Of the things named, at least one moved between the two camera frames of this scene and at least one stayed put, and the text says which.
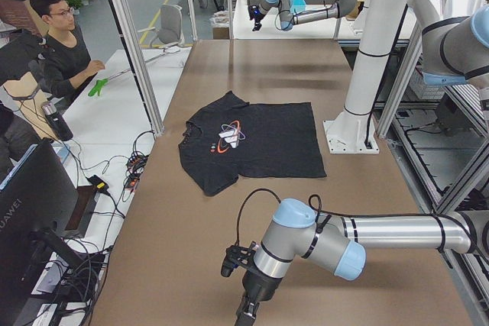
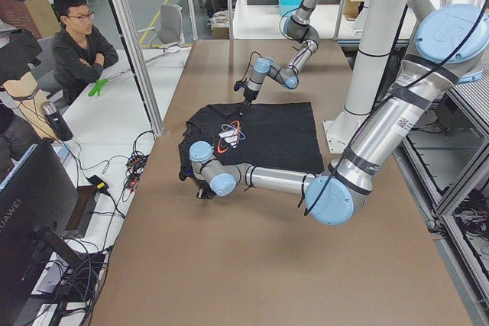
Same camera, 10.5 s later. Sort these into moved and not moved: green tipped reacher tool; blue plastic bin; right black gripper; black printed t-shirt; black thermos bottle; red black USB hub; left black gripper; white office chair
Moved: left black gripper; right black gripper
Not moved: red black USB hub; blue plastic bin; white office chair; black printed t-shirt; green tipped reacher tool; black thermos bottle
